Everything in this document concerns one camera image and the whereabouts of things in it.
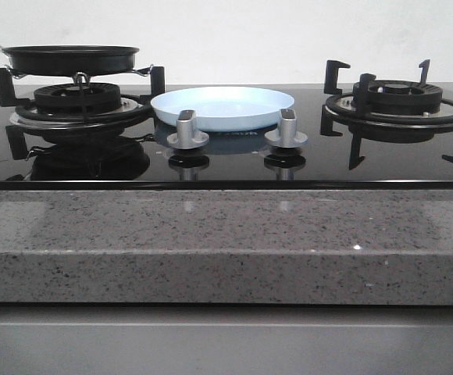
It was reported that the left black pan support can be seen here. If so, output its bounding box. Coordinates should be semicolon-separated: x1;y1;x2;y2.
0;66;165;159

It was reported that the black pan support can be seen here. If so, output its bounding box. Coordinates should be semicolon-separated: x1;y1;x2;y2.
321;59;453;169
0;66;165;159

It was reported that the right black gas burner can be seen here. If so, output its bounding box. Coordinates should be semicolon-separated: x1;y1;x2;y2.
366;80;443;116

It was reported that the black glass cooktop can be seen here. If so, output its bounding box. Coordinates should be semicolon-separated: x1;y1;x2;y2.
0;85;453;191

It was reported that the silver left stove knob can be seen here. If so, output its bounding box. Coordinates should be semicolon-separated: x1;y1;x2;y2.
167;109;209;150

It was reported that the black gas burner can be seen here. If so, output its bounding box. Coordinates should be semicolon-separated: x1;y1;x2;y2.
366;80;443;116
34;83;122;115

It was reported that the black frying pan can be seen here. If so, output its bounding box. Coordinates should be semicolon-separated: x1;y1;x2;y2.
0;45;139;77

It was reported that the grey cabinet drawer front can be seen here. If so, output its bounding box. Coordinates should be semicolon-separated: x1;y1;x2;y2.
0;305;453;374

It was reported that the silver right stove knob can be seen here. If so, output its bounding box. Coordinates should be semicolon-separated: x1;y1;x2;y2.
265;109;308;148

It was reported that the silver stove knob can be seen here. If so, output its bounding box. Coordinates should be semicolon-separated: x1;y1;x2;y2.
167;109;209;150
265;109;308;148

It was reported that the light blue plate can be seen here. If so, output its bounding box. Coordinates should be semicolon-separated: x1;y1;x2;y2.
151;86;294;132

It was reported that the left black gas burner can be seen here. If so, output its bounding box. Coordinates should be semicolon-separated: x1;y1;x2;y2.
34;83;122;115

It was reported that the right black pan support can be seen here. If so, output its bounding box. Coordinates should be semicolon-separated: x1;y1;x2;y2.
321;59;453;169

